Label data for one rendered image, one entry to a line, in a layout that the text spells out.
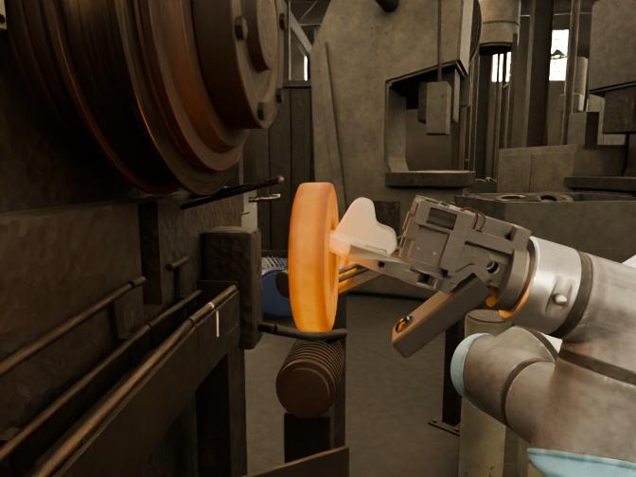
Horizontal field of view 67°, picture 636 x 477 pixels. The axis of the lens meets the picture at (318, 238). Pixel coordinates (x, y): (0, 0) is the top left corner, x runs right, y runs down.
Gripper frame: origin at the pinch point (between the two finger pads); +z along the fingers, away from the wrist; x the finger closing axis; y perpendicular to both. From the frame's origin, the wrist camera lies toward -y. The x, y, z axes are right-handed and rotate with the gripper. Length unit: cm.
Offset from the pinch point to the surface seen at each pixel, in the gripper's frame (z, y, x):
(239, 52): 15.6, 17.0, -7.6
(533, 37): -182, 276, -858
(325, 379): -6, -35, -41
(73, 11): 29.1, 15.1, 3.3
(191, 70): 19.5, 13.3, -4.6
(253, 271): 13.7, -17.5, -38.7
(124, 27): 23.8, 15.0, 3.0
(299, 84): 97, 56, -429
